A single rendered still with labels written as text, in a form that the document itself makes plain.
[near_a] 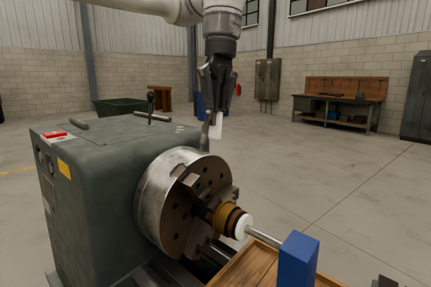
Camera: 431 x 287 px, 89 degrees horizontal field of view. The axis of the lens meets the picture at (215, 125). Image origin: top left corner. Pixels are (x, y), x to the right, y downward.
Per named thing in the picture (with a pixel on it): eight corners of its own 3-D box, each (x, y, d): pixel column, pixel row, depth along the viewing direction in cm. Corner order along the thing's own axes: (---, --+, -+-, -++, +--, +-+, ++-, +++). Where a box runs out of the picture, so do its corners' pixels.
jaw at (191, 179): (186, 202, 65) (169, 176, 59) (196, 189, 68) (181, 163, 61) (214, 217, 58) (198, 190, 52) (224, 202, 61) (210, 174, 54)
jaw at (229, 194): (202, 190, 70) (225, 178, 79) (202, 204, 71) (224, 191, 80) (229, 203, 63) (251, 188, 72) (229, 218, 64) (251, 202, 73)
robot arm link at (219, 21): (250, 16, 51) (247, 43, 52) (220, 22, 57) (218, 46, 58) (226, 2, 44) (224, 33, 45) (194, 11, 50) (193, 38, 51)
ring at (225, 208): (204, 204, 59) (232, 219, 53) (226, 191, 66) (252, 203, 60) (204, 235, 61) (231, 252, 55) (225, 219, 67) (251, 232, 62)
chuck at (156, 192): (129, 259, 60) (150, 146, 60) (205, 229, 84) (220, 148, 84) (147, 278, 54) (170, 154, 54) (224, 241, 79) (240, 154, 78)
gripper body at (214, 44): (222, 33, 46) (219, 78, 47) (244, 41, 52) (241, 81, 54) (197, 37, 51) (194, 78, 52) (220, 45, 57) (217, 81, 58)
